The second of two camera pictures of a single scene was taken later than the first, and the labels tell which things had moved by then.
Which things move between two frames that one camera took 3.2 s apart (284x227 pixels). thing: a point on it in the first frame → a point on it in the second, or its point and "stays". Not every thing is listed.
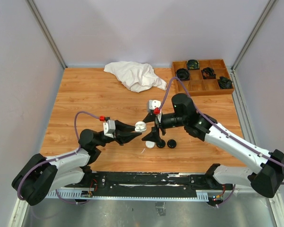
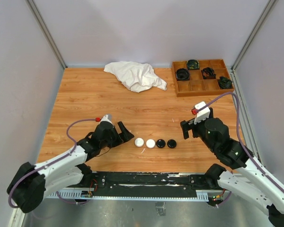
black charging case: [171, 144] stays
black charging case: [161, 144] stays
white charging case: [149, 144] stays
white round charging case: [140, 126] → [139, 142]
